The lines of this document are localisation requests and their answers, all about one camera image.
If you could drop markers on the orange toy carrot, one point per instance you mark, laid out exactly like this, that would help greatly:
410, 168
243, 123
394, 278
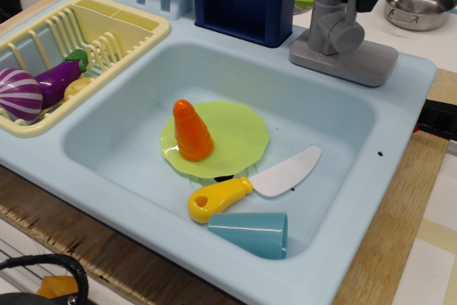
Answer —
192, 135

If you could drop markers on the yellow dish drying rack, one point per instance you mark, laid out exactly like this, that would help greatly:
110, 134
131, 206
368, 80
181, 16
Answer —
113, 36

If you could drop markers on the yellow handled toy knife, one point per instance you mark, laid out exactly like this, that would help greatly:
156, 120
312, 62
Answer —
270, 183

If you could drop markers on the teal plastic cup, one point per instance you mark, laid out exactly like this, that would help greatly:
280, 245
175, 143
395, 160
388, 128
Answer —
262, 234

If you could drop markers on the purple toy eggplant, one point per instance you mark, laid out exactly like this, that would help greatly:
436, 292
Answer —
54, 82

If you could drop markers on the grey toy faucet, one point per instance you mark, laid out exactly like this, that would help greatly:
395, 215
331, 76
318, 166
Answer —
370, 64

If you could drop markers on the grey faucet lever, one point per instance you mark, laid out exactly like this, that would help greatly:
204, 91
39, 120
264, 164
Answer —
346, 34

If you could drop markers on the purple white striped onion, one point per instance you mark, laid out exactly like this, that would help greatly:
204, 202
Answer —
21, 96

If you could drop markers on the light green plate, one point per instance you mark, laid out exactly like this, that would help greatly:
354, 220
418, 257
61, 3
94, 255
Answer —
240, 138

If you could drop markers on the orange scrap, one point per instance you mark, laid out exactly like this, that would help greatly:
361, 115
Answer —
55, 286

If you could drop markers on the black clamp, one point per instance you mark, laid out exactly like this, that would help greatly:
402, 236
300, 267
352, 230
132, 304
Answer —
438, 118

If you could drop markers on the stainless steel pot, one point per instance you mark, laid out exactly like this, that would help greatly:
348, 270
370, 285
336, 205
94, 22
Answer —
418, 15

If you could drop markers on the light blue toy sink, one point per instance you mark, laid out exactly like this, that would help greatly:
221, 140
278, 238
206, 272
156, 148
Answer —
104, 157

